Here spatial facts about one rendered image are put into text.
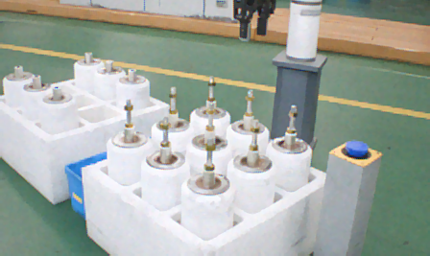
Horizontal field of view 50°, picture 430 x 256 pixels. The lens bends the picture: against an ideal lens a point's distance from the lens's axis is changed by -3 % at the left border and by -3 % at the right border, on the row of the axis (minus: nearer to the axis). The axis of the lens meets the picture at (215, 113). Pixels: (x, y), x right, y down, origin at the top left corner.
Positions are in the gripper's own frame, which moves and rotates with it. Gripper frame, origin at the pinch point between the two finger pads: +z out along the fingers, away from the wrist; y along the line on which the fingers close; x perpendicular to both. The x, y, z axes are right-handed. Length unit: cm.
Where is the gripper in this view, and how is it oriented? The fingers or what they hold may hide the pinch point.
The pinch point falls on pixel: (253, 32)
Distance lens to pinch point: 100.5
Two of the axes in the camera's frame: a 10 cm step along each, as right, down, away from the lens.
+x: 8.1, 2.5, -5.3
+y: -5.8, 2.8, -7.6
